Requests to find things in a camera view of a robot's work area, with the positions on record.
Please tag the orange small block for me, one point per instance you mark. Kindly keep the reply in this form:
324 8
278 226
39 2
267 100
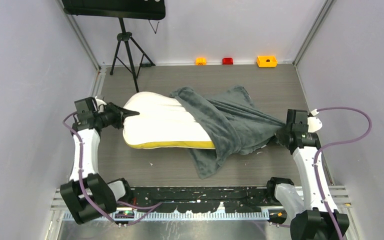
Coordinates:
200 61

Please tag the aluminium left side rail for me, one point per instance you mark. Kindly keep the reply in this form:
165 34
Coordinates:
86 132

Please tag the white and yellow pillow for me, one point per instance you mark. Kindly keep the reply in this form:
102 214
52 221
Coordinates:
162 123

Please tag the aluminium front rail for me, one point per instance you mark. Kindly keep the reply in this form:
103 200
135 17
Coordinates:
129 214

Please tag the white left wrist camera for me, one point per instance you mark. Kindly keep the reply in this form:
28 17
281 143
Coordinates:
100 104

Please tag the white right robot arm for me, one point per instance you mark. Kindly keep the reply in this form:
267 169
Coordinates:
313 215

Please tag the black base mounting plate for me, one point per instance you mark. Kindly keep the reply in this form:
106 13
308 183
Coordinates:
204 199

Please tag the aluminium rail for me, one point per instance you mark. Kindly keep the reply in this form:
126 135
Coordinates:
129 214
86 132

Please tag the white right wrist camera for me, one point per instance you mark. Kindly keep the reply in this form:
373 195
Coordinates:
314 123

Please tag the red small block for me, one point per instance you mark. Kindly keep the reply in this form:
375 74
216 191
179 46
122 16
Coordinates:
227 61

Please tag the grey plush pillowcase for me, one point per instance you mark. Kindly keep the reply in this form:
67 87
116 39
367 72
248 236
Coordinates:
233 123

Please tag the black panel on tripod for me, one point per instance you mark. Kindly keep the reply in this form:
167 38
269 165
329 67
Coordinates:
132 9

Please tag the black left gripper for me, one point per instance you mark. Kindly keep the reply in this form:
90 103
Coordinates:
119 114

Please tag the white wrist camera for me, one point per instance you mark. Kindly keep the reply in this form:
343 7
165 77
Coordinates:
314 123
100 104

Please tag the yellow small bin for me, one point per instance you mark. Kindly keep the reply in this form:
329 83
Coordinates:
266 61

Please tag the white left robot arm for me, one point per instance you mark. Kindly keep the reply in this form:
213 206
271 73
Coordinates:
86 195

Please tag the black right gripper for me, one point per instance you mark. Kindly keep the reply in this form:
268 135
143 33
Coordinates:
280 134

